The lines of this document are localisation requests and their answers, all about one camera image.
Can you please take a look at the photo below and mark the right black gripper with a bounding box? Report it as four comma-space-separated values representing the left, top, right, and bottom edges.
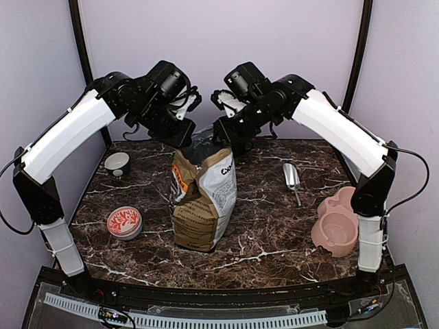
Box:
213, 97, 278, 147

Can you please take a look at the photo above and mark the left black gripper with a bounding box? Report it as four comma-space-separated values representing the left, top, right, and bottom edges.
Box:
129, 93, 196, 147

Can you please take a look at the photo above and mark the pet food bag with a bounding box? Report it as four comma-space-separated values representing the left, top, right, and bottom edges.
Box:
169, 126, 237, 252

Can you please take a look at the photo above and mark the pink double pet bowl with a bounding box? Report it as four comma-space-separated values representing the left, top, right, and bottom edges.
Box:
311, 186, 358, 258

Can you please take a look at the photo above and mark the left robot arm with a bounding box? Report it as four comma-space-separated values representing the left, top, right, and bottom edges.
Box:
10, 60, 202, 299

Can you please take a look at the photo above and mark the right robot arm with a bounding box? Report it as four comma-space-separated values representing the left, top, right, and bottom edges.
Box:
211, 62, 402, 297

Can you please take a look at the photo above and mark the white and dark ceramic bowl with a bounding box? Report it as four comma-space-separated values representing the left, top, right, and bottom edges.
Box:
104, 152, 131, 178

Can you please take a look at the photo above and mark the metal scoop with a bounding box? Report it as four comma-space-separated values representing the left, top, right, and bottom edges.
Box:
283, 163, 302, 207

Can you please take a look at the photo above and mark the red patterned round tin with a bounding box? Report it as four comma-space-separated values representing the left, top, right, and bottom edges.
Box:
106, 206, 143, 241

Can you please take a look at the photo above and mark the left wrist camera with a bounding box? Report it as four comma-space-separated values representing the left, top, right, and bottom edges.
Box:
171, 86, 202, 121

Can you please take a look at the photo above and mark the left black frame post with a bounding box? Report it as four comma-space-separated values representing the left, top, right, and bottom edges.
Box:
68, 0, 112, 147

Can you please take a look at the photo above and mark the black frame post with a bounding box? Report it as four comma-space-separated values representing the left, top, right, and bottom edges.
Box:
68, 0, 112, 147
342, 0, 373, 113

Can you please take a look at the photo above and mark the right black frame post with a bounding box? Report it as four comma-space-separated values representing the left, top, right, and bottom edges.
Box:
342, 0, 373, 113

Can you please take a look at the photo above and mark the white slotted cable duct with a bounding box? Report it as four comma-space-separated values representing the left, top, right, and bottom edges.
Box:
43, 293, 327, 328

